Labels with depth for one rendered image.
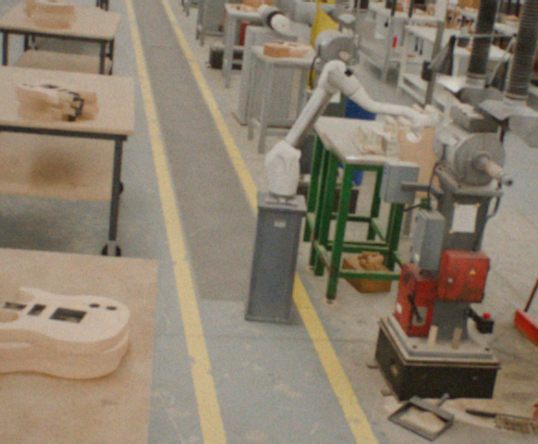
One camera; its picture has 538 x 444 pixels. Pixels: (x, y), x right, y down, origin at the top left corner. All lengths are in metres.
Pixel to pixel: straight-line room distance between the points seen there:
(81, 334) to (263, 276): 2.71
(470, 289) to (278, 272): 1.22
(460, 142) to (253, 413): 1.62
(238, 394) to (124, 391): 1.98
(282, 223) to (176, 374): 1.08
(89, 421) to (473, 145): 2.60
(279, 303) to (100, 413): 2.93
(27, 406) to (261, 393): 2.23
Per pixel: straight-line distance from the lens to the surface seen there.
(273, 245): 5.63
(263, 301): 5.76
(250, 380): 5.14
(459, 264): 4.93
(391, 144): 6.03
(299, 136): 5.75
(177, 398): 4.92
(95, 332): 3.12
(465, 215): 4.98
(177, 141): 9.48
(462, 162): 4.87
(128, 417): 2.94
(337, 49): 7.55
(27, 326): 3.14
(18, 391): 3.06
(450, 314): 5.16
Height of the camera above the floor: 2.38
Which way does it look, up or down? 19 degrees down
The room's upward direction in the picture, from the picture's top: 7 degrees clockwise
